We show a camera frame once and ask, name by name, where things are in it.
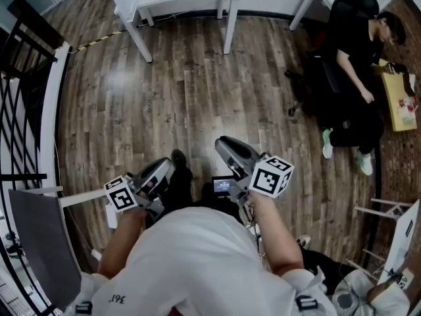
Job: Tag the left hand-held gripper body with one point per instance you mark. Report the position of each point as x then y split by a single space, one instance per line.
154 176

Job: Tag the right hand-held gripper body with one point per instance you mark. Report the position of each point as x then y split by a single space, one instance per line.
241 158

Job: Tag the person's left forearm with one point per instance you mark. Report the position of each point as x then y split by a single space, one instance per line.
123 239

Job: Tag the person's right forearm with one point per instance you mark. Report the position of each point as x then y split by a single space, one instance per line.
276 232

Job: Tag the person's black trousers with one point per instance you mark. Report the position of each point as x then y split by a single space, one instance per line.
182 186

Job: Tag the person's black shoe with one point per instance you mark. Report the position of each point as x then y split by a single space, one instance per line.
178 157

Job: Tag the small black screen device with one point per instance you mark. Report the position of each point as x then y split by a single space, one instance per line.
222 185

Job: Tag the person's white shirt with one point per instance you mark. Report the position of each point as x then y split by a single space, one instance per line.
197 262

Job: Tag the white curved beam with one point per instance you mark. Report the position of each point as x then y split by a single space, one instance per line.
51 117

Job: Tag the grey flat panel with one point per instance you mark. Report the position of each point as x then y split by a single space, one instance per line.
46 242

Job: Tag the yellow black striped floor strip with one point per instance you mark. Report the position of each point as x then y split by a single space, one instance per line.
98 41

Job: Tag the black metal railing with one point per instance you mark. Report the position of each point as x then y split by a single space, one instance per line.
19 87

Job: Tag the yellow low table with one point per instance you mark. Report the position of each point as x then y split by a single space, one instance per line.
396 87

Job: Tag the red and white small items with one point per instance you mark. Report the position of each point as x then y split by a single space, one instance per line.
407 109

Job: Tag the black office chair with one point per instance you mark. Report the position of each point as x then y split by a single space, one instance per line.
342 8

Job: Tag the white board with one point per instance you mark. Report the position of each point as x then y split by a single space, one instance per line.
403 239

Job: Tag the wooden easel frame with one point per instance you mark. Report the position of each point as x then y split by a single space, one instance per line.
378 211

